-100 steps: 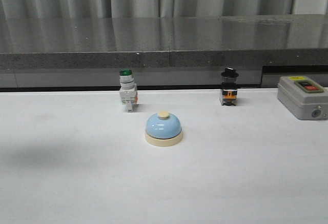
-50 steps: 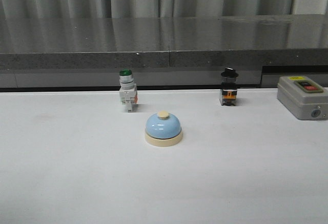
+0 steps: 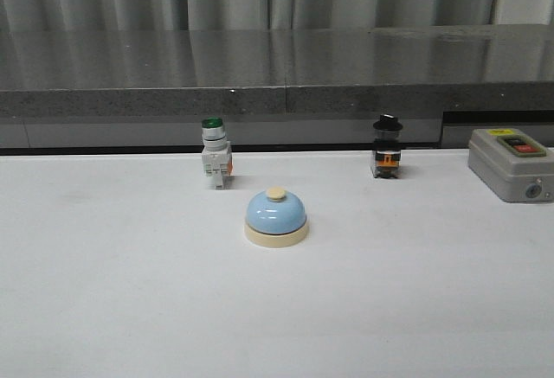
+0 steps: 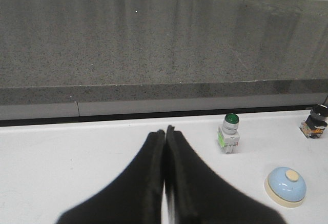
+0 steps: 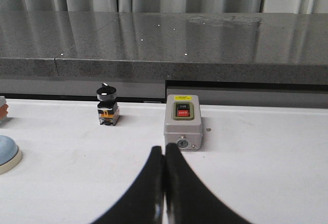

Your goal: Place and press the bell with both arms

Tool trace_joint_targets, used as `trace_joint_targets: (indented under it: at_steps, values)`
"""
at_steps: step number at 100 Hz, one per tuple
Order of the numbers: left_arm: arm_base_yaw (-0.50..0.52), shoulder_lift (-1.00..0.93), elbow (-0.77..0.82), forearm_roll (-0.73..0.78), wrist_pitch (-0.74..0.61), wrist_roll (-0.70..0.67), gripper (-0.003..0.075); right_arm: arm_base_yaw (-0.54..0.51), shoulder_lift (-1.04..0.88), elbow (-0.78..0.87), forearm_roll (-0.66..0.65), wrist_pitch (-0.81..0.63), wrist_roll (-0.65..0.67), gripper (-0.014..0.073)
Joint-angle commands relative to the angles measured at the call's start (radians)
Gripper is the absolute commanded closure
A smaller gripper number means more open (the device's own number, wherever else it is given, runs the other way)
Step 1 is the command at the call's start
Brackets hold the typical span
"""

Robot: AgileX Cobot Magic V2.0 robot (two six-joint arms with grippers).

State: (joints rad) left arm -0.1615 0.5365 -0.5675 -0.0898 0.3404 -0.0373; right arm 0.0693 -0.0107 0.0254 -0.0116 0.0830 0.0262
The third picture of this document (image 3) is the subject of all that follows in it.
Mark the grey push button box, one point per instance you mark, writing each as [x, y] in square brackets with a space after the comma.
[516, 167]

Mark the grey stone counter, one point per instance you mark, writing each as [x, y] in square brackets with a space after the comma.
[276, 90]

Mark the light blue desk bell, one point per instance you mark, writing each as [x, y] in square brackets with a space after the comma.
[276, 218]

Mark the black rotary selector switch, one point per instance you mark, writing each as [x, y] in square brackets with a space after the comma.
[386, 155]

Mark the green pushbutton switch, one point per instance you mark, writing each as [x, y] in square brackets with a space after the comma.
[217, 153]

